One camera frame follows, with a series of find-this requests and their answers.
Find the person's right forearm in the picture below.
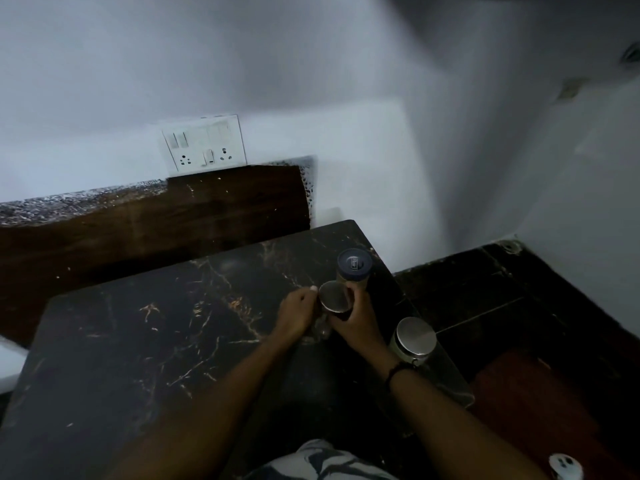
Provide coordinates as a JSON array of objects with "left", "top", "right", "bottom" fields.
[{"left": 382, "top": 362, "right": 549, "bottom": 480}]

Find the coriander powder jar grey lid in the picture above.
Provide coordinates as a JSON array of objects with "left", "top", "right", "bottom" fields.
[{"left": 335, "top": 248, "right": 373, "bottom": 291}]

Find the person's left forearm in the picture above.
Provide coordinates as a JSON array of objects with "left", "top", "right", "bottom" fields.
[{"left": 107, "top": 329, "right": 301, "bottom": 480}]

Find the grey patterned shirt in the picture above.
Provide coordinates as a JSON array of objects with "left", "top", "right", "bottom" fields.
[{"left": 249, "top": 439, "right": 399, "bottom": 480}]

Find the black bead bracelet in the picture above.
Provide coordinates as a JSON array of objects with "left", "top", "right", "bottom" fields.
[{"left": 383, "top": 359, "right": 419, "bottom": 391}]

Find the white wall socket plate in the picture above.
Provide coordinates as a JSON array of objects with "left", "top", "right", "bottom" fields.
[{"left": 161, "top": 114, "right": 249, "bottom": 173}]

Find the steel lid green spice jar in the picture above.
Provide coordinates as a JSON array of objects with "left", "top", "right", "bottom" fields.
[{"left": 389, "top": 317, "right": 439, "bottom": 368}]

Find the white handheld controller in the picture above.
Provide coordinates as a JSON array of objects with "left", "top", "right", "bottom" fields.
[{"left": 548, "top": 453, "right": 585, "bottom": 480}]

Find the clear jar steel lid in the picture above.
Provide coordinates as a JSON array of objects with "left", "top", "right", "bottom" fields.
[{"left": 317, "top": 280, "right": 353, "bottom": 341}]

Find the person's left hand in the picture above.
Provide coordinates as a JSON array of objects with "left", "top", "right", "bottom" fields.
[{"left": 272, "top": 286, "right": 319, "bottom": 343}]

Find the dark brown wood panel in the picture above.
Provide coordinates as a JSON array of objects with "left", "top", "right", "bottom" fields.
[{"left": 0, "top": 155, "right": 319, "bottom": 348}]

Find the person's right hand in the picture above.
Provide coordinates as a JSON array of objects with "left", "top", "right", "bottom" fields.
[{"left": 328, "top": 284, "right": 399, "bottom": 378}]

